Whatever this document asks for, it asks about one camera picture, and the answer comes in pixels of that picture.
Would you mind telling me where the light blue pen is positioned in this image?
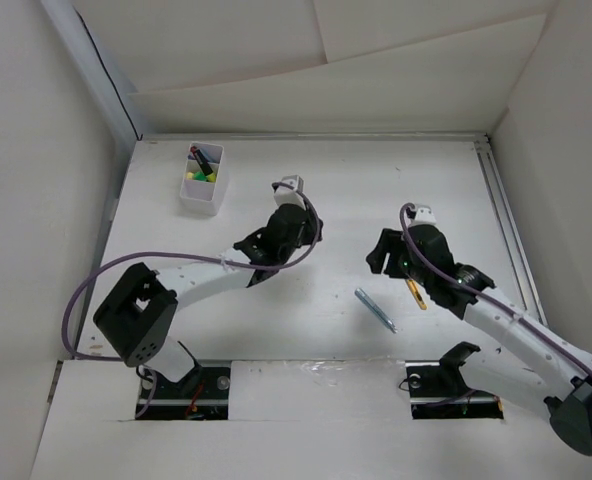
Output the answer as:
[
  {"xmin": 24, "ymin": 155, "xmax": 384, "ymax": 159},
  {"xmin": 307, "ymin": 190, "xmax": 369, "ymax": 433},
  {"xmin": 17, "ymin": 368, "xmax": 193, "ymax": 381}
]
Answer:
[{"xmin": 354, "ymin": 288, "xmax": 397, "ymax": 334}]

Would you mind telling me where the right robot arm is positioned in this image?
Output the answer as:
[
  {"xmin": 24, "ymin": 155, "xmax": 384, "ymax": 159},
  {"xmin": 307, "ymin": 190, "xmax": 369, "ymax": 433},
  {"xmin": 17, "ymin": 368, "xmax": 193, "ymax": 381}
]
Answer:
[{"xmin": 366, "ymin": 224, "xmax": 592, "ymax": 456}]

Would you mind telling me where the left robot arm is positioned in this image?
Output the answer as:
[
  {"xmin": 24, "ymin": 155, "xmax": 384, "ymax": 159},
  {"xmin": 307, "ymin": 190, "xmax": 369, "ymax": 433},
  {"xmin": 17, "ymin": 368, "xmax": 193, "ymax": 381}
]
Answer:
[{"xmin": 93, "ymin": 204, "xmax": 323, "ymax": 397}]

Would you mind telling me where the white three-compartment organizer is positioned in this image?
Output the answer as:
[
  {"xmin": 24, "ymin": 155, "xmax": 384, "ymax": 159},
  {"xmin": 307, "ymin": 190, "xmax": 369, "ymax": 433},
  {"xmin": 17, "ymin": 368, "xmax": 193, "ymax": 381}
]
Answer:
[{"xmin": 179, "ymin": 142, "xmax": 229, "ymax": 216}]

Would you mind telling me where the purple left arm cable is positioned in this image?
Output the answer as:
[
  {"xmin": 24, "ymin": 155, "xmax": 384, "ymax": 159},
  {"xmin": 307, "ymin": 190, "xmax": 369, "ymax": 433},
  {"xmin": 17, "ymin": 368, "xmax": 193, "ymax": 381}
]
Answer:
[{"xmin": 63, "ymin": 179, "xmax": 325, "ymax": 420}]

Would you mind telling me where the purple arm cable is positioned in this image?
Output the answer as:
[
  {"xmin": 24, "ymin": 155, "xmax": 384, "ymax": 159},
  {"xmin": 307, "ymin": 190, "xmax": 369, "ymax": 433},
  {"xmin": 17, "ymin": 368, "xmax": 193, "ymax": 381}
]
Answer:
[
  {"xmin": 63, "ymin": 179, "xmax": 325, "ymax": 420},
  {"xmin": 399, "ymin": 202, "xmax": 592, "ymax": 457}
]

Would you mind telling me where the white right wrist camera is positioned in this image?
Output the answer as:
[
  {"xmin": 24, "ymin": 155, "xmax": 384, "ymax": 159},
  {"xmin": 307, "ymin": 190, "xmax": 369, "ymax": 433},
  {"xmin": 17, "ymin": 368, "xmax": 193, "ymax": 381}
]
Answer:
[{"xmin": 407, "ymin": 203, "xmax": 436, "ymax": 227}]

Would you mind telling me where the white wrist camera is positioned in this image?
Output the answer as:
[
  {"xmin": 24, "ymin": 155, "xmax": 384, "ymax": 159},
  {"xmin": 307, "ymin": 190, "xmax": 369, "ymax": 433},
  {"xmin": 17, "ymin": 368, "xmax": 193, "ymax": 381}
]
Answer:
[
  {"xmin": 272, "ymin": 175, "xmax": 306, "ymax": 210},
  {"xmin": 407, "ymin": 203, "xmax": 436, "ymax": 227}
]

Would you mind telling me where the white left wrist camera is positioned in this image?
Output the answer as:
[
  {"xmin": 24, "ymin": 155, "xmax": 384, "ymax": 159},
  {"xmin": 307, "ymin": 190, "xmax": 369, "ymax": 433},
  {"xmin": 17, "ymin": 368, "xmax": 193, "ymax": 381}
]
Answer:
[{"xmin": 272, "ymin": 175, "xmax": 306, "ymax": 210}]

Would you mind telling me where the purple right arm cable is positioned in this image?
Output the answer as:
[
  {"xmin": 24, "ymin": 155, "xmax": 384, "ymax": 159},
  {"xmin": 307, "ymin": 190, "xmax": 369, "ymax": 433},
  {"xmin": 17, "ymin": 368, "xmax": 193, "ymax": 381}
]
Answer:
[{"xmin": 399, "ymin": 202, "xmax": 592, "ymax": 457}]

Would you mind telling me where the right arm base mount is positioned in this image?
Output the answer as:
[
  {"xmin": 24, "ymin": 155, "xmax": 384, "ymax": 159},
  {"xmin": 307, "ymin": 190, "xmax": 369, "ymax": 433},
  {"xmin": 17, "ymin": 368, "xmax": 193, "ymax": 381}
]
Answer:
[{"xmin": 398, "ymin": 342, "xmax": 504, "ymax": 420}]

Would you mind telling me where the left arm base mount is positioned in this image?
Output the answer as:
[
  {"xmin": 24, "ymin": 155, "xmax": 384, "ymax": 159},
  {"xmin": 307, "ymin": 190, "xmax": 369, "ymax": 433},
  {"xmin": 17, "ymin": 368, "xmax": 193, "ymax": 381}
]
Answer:
[{"xmin": 135, "ymin": 361, "xmax": 231, "ymax": 421}]

